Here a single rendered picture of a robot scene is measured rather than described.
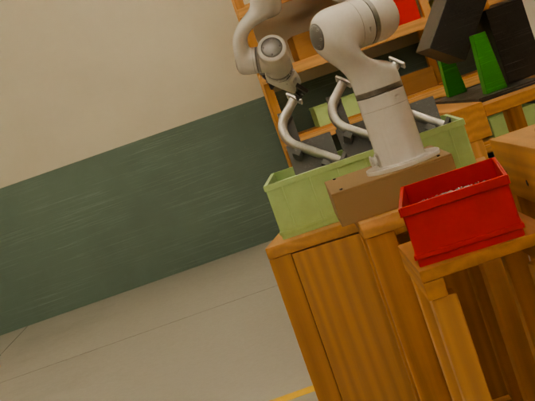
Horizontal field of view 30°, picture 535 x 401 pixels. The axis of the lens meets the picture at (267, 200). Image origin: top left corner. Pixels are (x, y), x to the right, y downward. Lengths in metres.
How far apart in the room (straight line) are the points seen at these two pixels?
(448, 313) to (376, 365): 1.08
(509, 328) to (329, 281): 0.66
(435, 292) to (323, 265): 1.04
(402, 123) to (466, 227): 0.60
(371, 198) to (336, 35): 0.40
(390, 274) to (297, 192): 0.65
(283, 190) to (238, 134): 6.05
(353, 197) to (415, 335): 0.36
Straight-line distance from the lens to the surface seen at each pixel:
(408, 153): 2.45
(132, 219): 9.07
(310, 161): 3.21
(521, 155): 2.44
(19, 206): 9.21
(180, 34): 9.03
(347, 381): 2.99
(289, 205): 2.95
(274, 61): 2.83
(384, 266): 2.38
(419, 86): 8.63
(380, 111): 2.44
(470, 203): 1.90
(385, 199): 2.40
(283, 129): 3.20
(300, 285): 2.93
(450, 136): 2.95
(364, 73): 2.44
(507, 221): 1.91
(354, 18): 2.43
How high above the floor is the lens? 1.19
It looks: 5 degrees down
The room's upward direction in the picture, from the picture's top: 19 degrees counter-clockwise
